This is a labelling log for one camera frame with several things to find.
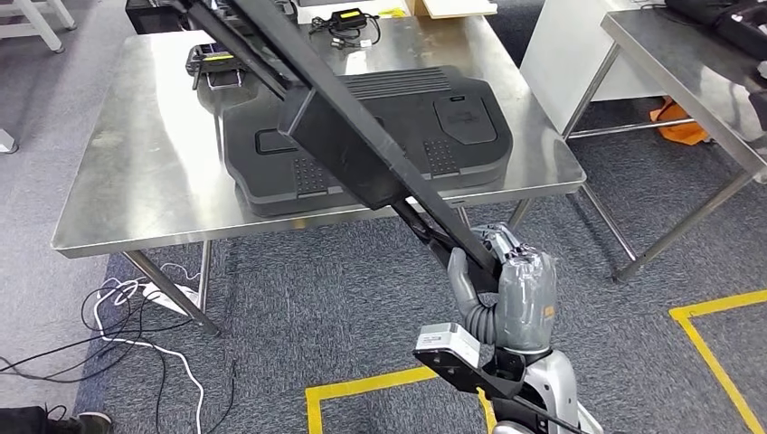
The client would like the black floor cable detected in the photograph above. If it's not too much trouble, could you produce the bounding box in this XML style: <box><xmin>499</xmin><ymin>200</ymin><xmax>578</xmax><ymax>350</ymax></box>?
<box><xmin>0</xmin><ymin>281</ymin><xmax>238</xmax><ymax>434</ymax></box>

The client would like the black bag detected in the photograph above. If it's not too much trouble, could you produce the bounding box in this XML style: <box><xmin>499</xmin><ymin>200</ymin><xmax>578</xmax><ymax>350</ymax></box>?
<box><xmin>665</xmin><ymin>0</ymin><xmax>767</xmax><ymax>61</ymax></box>

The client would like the stainless steel workbench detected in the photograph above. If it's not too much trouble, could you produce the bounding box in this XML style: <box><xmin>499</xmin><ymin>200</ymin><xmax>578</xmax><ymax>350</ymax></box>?
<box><xmin>51</xmin><ymin>14</ymin><xmax>587</xmax><ymax>336</ymax></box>

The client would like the black remote controller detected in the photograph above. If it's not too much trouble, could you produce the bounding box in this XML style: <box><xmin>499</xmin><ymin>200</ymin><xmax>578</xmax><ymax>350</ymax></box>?
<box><xmin>185</xmin><ymin>42</ymin><xmax>247</xmax><ymax>91</ymax></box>

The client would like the black power adapter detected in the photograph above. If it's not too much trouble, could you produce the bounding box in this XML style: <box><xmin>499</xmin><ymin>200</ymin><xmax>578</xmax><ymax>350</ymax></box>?
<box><xmin>308</xmin><ymin>7</ymin><xmax>382</xmax><ymax>51</ymax></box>

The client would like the orange bag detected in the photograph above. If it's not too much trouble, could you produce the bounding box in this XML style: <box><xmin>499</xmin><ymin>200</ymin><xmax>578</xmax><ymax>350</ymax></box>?
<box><xmin>649</xmin><ymin>97</ymin><xmax>710</xmax><ymax>146</ymax></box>

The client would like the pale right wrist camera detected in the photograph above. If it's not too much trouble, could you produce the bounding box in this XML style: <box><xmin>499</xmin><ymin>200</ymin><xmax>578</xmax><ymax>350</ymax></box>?
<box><xmin>416</xmin><ymin>322</ymin><xmax>482</xmax><ymax>368</ymax></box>

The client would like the white floor cable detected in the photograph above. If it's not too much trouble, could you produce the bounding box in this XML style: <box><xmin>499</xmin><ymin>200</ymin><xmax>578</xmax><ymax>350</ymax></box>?
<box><xmin>92</xmin><ymin>263</ymin><xmax>205</xmax><ymax>434</ymax></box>

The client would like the black equipment box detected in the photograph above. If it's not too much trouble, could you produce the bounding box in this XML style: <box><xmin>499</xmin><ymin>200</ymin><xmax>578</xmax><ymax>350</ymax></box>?
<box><xmin>124</xmin><ymin>0</ymin><xmax>187</xmax><ymax>35</ymax></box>

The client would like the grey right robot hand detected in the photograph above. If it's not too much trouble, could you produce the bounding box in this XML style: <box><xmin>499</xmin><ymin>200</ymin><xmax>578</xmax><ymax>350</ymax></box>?
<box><xmin>446</xmin><ymin>222</ymin><xmax>558</xmax><ymax>354</ymax></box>

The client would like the white power strip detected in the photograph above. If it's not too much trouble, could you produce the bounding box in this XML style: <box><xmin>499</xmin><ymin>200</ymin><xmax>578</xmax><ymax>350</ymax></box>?
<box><xmin>140</xmin><ymin>281</ymin><xmax>199</xmax><ymax>316</ymax></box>

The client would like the white frame table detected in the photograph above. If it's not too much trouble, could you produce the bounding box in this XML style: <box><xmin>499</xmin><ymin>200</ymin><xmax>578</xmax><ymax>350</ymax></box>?
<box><xmin>0</xmin><ymin>0</ymin><xmax>77</xmax><ymax>54</ymax></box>

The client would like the long black plastic part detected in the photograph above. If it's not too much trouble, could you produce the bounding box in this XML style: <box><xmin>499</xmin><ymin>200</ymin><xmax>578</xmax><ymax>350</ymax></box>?
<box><xmin>174</xmin><ymin>0</ymin><xmax>501</xmax><ymax>295</ymax></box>

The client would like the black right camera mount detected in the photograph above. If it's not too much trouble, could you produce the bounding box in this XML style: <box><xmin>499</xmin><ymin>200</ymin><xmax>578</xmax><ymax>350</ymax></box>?
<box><xmin>413</xmin><ymin>347</ymin><xmax>528</xmax><ymax>401</ymax></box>

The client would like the steel frame table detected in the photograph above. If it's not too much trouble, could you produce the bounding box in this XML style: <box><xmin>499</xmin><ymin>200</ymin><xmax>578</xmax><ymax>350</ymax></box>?
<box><xmin>519</xmin><ymin>0</ymin><xmax>767</xmax><ymax>284</ymax></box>

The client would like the open cardboard box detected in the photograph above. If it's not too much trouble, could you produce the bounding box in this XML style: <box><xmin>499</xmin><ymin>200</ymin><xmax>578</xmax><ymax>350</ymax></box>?
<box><xmin>404</xmin><ymin>0</ymin><xmax>498</xmax><ymax>20</ymax></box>

